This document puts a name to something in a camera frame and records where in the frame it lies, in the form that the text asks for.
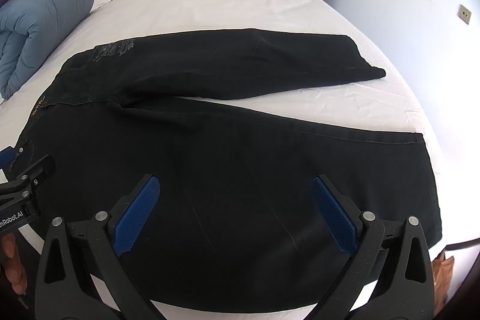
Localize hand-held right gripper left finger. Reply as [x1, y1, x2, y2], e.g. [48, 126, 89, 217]
[34, 174, 166, 320]

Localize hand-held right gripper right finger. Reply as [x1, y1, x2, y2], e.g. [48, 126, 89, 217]
[310, 175, 437, 320]

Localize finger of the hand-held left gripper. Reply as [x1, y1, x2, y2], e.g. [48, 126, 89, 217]
[0, 139, 35, 171]
[0, 154, 57, 201]

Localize black pants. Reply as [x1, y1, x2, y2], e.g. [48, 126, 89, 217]
[17, 28, 442, 306]

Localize person's left hand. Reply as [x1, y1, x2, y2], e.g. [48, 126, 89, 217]
[0, 232, 29, 295]

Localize orange-brown cloth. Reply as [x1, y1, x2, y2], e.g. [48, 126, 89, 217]
[431, 254, 457, 306]

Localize blue folded duvet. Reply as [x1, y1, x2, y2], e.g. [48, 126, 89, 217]
[0, 0, 97, 100]

